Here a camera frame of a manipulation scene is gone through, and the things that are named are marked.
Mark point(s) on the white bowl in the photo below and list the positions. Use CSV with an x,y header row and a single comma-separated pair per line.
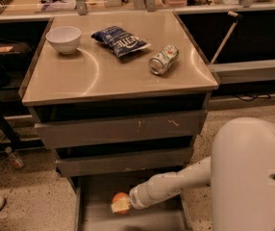
x,y
65,39

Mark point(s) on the blue chip bag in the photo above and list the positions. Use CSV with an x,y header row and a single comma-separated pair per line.
x,y
120,41

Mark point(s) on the open bottom grey drawer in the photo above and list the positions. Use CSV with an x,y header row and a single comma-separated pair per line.
x,y
94,198

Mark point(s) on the plastic water bottle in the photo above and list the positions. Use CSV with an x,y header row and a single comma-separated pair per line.
x,y
14,157

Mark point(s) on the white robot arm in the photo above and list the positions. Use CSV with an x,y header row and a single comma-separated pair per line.
x,y
240,172

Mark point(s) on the top grey drawer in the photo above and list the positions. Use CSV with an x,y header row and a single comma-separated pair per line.
x,y
120,129

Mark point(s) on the white stick black handle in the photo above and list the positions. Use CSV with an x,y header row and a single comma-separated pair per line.
x,y
237,18

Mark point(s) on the grey drawer cabinet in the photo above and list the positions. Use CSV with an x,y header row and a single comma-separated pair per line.
x,y
93,83

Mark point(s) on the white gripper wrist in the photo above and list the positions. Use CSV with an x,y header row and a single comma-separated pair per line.
x,y
136,196

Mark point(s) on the middle grey drawer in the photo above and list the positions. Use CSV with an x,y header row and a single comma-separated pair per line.
x,y
124,162

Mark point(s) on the orange fruit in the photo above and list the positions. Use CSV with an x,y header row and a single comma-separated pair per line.
x,y
120,199

